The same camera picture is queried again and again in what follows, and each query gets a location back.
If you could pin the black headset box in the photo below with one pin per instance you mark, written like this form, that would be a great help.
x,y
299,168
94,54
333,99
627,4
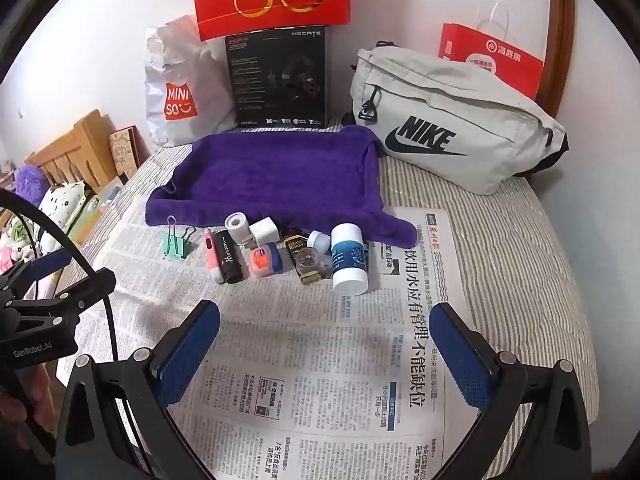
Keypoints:
x,y
275,75

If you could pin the white round usb gadget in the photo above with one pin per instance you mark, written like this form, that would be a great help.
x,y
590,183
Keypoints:
x,y
237,227

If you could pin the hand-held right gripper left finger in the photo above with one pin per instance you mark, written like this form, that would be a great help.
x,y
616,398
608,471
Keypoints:
x,y
192,347

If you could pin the white plastic shopping bag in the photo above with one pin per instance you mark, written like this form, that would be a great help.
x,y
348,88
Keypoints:
x,y
175,60

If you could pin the purple plush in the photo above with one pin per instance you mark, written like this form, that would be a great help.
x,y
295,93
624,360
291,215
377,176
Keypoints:
x,y
29,184

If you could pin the white charger cube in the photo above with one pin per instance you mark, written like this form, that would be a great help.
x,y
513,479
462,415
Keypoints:
x,y
266,232

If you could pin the purple towel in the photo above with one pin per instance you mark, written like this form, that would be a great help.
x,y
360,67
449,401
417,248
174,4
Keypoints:
x,y
280,175

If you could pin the light wooden headboard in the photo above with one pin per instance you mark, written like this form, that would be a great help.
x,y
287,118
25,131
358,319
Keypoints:
x,y
70,150

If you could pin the newspaper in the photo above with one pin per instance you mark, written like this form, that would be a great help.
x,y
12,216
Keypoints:
x,y
310,360

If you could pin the small clear plastic jar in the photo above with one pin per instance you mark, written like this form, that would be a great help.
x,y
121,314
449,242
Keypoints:
x,y
318,240

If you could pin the green binder clip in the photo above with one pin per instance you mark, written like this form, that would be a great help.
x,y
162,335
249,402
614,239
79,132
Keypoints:
x,y
176,245

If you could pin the person's left hand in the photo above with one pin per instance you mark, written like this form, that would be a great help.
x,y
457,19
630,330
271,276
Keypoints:
x,y
44,400

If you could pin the pink and white pen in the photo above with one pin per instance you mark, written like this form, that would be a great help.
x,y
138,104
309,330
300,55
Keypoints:
x,y
211,255

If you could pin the brown wooden bed frame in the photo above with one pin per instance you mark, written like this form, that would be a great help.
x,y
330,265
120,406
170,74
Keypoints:
x,y
555,50

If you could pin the red gift bag gold print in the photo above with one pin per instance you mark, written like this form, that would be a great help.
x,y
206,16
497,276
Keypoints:
x,y
280,15

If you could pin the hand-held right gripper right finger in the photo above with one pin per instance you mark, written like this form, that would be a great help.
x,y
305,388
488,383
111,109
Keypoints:
x,y
460,355

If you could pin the white and blue stick bottle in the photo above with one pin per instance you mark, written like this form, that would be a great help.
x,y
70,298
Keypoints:
x,y
350,260

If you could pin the patterned pillow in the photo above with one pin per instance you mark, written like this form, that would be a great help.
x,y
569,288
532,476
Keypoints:
x,y
65,207

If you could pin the wooden sign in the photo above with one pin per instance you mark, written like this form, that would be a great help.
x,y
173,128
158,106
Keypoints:
x,y
124,152

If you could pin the grey waist bag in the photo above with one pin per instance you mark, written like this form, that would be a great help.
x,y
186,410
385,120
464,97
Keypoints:
x,y
450,105

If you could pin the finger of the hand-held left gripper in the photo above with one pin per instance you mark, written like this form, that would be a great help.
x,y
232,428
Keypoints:
x,y
52,260
90,282

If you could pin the orange paper bag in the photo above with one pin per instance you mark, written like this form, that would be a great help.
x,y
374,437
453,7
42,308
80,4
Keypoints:
x,y
520,67

